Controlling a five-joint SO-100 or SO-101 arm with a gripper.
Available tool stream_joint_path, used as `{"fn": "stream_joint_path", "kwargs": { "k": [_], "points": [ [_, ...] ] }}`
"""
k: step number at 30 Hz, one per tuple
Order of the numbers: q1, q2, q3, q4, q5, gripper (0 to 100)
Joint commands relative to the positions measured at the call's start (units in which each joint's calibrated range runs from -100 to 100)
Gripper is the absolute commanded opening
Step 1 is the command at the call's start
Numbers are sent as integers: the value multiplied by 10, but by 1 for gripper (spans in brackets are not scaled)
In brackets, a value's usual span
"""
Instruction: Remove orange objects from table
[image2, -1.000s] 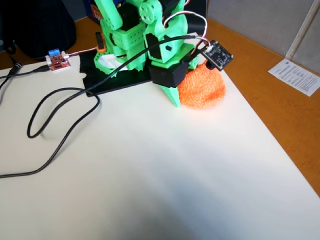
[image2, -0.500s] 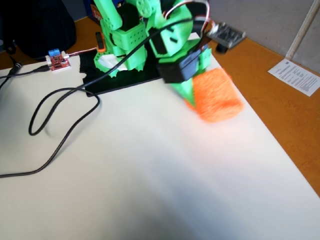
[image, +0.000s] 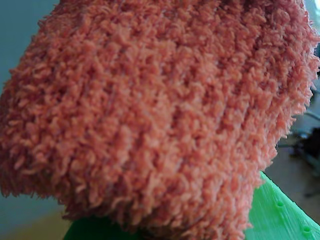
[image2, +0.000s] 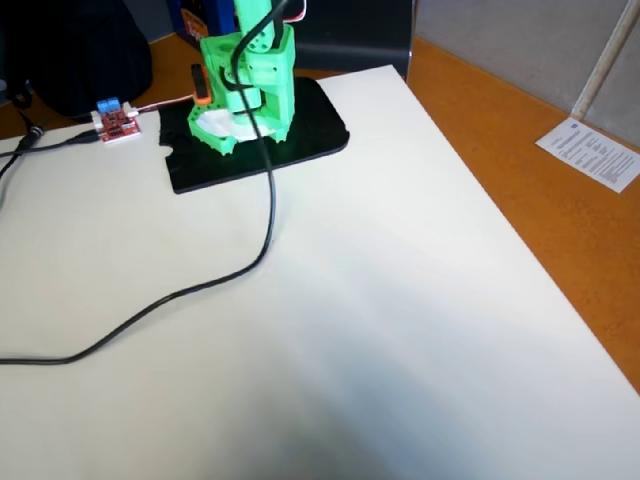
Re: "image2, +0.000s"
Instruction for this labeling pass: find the blue box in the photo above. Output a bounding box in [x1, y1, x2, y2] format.
[169, 0, 242, 50]

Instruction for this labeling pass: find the black orange clamp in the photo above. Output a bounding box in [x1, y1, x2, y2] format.
[190, 62, 212, 107]

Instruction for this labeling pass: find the red white wire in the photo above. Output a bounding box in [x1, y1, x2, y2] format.
[130, 92, 197, 118]

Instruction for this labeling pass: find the printed paper sheet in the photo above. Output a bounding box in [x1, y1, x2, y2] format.
[534, 115, 640, 195]

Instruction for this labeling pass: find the black backpack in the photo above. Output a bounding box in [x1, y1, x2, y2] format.
[0, 0, 154, 120]

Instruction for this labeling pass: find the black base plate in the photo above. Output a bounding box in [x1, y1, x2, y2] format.
[157, 76, 351, 196]

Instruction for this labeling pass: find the long black cable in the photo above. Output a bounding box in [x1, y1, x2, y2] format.
[0, 0, 292, 367]

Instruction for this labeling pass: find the black usb cable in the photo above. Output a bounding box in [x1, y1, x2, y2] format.
[0, 130, 103, 177]

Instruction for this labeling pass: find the black barrel plug cable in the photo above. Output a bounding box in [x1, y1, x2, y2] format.
[0, 105, 47, 207]

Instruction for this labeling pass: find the black panel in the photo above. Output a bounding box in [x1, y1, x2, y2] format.
[291, 0, 415, 80]

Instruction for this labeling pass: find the white rod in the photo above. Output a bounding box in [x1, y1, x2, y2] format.
[569, 0, 640, 120]

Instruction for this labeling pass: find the white table mat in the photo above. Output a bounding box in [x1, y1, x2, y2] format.
[0, 63, 640, 480]

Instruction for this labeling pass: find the white paper scrap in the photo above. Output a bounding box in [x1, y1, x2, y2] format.
[196, 109, 274, 145]

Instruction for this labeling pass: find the red controller board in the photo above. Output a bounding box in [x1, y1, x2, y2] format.
[94, 97, 145, 145]

